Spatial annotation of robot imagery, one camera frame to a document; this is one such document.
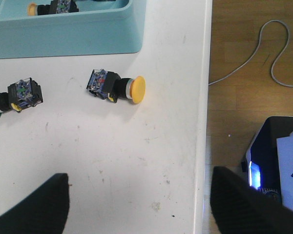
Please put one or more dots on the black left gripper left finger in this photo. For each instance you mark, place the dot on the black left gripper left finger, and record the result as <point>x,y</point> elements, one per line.
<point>44,211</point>

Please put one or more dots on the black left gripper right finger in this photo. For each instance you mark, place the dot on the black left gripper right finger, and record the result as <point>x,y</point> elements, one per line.
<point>240,209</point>

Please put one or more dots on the yellow mushroom push button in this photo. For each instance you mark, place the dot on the yellow mushroom push button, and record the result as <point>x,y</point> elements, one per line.
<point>109,85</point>
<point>54,7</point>

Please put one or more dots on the green push button near box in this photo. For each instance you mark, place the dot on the green push button near box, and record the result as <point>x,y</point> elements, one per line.
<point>21,95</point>

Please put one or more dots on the light blue plastic box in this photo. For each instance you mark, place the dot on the light blue plastic box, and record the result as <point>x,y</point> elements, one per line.
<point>99,27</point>

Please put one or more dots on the dark blue bin on floor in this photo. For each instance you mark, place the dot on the dark blue bin on floor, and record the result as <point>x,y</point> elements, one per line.
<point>261,158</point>

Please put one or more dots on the white paper in bin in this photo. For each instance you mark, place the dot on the white paper in bin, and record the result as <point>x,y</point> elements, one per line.
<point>285,160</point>

